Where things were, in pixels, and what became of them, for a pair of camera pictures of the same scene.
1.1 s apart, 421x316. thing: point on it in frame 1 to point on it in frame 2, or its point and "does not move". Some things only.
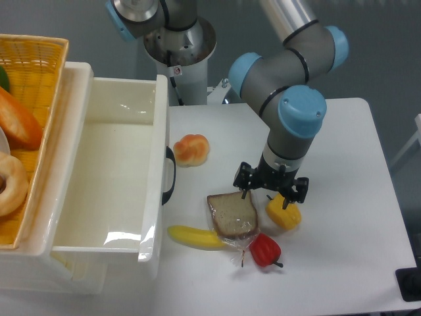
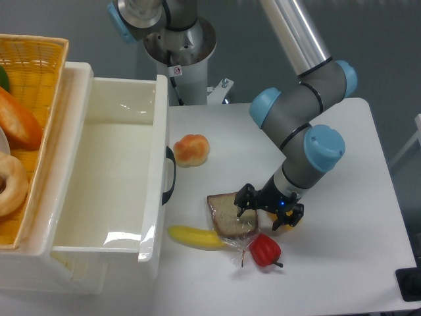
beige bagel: (16, 184) does not move
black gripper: (248, 178) to (270, 196)
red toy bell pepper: (266, 251) does not move
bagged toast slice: (235, 221) does not move
